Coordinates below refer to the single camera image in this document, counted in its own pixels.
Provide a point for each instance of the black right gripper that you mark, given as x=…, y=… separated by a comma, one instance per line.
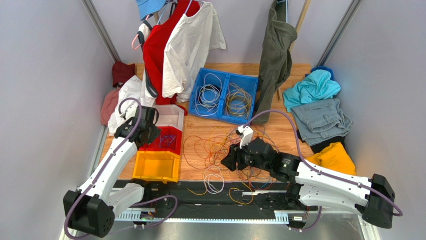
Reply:
x=236, y=159

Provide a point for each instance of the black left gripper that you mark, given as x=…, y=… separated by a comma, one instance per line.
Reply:
x=156, y=132

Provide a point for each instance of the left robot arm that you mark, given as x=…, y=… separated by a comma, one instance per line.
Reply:
x=106, y=173

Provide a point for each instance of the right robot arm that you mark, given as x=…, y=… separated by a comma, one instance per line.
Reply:
x=313, y=186

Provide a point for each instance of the red storage bin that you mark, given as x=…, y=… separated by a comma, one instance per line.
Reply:
x=169, y=140

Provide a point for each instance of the white storage bin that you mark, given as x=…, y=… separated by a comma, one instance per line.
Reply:
x=171, y=116

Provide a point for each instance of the yellow storage bin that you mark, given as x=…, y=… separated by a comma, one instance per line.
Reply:
x=157, y=166

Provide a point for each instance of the white cloth on floor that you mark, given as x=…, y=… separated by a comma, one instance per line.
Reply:
x=134, y=88

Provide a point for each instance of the blue divided bin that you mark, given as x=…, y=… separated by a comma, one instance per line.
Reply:
x=223, y=96

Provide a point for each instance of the maroon cloth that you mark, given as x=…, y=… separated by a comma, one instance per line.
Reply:
x=121, y=73

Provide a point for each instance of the light blue jeans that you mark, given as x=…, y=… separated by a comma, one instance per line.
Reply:
x=321, y=121

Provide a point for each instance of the yellow cloth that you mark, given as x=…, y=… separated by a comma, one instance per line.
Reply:
x=334, y=157

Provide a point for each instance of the teal cloth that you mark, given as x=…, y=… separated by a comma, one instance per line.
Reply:
x=316, y=87

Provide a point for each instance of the red t-shirt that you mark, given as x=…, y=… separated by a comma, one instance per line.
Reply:
x=154, y=50

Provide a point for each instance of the olive green garment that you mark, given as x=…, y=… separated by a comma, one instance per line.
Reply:
x=276, y=60

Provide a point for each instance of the white t-shirt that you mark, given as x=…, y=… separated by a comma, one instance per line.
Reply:
x=187, y=50

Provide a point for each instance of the dark blue cloth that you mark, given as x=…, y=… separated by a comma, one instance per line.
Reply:
x=322, y=68

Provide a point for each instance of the blue hat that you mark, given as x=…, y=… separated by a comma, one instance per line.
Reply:
x=149, y=7

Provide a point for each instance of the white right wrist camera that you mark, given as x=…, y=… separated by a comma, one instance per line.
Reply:
x=246, y=134

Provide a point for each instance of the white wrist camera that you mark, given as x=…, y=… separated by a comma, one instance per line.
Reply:
x=246, y=134
x=128, y=111

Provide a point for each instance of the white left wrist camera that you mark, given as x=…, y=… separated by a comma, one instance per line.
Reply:
x=128, y=111

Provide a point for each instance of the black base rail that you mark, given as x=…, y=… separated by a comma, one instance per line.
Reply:
x=174, y=203

